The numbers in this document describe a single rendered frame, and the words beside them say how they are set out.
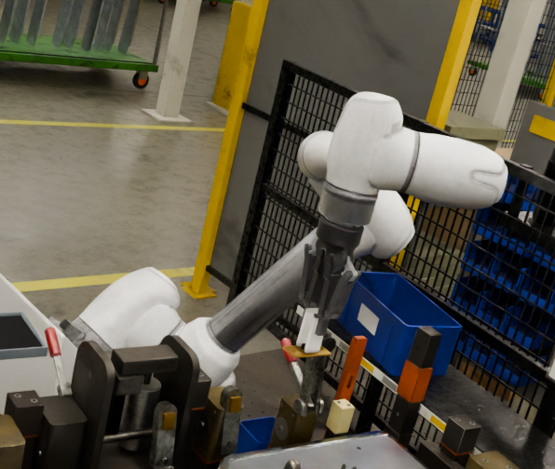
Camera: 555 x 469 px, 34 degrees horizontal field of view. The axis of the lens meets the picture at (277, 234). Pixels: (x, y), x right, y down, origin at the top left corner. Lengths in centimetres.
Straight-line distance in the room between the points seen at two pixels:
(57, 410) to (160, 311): 63
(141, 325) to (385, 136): 96
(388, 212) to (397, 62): 198
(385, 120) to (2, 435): 79
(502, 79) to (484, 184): 453
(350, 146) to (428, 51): 240
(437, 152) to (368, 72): 258
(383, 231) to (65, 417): 80
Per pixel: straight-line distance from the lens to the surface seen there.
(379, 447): 193
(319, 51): 425
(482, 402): 219
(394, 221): 201
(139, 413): 172
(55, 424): 161
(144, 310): 221
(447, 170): 147
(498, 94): 601
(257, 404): 257
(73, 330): 219
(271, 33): 451
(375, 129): 144
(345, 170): 145
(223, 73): 949
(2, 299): 226
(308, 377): 183
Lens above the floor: 194
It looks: 18 degrees down
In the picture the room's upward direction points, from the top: 14 degrees clockwise
